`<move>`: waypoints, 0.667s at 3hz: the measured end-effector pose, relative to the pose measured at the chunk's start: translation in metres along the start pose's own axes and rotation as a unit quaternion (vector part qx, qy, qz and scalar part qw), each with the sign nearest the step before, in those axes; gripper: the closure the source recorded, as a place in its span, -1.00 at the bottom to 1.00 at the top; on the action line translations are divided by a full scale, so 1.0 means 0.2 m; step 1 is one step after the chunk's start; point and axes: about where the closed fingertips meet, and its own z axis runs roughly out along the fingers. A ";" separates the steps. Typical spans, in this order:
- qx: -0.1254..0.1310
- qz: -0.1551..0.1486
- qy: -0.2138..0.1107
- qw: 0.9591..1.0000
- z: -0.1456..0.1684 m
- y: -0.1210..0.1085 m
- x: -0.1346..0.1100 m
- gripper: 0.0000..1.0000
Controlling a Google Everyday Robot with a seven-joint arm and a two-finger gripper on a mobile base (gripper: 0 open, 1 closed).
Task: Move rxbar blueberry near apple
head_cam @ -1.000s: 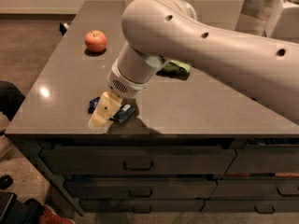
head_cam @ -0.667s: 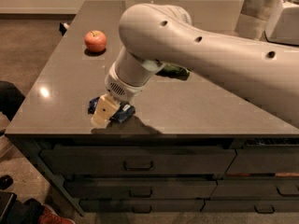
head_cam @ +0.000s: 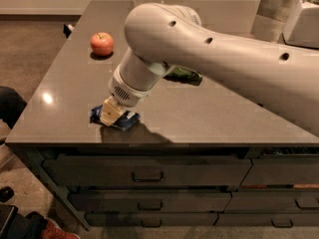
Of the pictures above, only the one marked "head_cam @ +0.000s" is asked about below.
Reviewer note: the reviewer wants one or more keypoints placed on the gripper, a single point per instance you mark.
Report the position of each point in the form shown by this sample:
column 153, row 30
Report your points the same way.
column 128, row 94

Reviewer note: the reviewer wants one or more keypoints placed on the blue rxbar wrapper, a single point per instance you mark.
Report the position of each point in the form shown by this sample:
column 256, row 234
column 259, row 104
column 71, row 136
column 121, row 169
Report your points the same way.
column 124, row 122

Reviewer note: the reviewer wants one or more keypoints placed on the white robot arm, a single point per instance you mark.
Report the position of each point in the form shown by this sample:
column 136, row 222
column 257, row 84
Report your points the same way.
column 161, row 37

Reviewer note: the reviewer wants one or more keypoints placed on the red apple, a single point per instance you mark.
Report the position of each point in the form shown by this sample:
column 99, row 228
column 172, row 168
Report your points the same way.
column 102, row 44

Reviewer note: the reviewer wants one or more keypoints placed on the green chip bag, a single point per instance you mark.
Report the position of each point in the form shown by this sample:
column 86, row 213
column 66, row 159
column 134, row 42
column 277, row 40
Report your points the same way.
column 184, row 76

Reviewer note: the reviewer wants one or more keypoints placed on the top left drawer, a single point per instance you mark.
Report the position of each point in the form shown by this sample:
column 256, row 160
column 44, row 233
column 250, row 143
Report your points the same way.
column 156, row 171

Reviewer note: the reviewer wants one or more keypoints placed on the drawer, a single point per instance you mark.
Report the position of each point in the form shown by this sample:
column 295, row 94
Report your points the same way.
column 156, row 171
column 283, row 171
column 273, row 220
column 150, row 201
column 273, row 202
column 151, row 220

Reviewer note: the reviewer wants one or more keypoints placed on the black object behind counter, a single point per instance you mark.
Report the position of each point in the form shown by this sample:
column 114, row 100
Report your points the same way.
column 68, row 29

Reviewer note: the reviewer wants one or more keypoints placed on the middle left drawer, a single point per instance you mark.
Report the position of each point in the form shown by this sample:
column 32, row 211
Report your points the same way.
column 150, row 201

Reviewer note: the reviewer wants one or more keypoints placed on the dark chair at left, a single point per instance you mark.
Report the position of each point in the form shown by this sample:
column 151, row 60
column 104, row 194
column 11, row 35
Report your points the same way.
column 11, row 106

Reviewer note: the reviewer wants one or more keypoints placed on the bottom left drawer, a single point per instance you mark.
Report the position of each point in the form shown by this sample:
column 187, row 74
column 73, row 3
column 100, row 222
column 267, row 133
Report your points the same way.
column 151, row 220

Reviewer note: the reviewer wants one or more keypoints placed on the red shoe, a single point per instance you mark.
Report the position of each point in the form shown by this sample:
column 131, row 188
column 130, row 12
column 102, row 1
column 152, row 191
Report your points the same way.
column 54, row 231

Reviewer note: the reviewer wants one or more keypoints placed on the black bag on floor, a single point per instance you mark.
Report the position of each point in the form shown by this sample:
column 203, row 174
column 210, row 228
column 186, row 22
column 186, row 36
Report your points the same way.
column 16, row 226

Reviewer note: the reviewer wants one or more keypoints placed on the bottom right drawer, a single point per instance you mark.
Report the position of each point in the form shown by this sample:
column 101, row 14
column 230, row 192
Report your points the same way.
column 273, row 220

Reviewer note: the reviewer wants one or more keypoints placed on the top right drawer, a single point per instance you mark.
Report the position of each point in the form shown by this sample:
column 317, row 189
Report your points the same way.
column 283, row 171

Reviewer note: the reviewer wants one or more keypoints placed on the middle right drawer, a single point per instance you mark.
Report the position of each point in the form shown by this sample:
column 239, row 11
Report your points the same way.
column 273, row 202

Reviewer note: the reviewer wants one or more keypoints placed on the metal box on counter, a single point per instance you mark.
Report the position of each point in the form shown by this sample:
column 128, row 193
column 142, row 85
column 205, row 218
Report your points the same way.
column 270, row 18

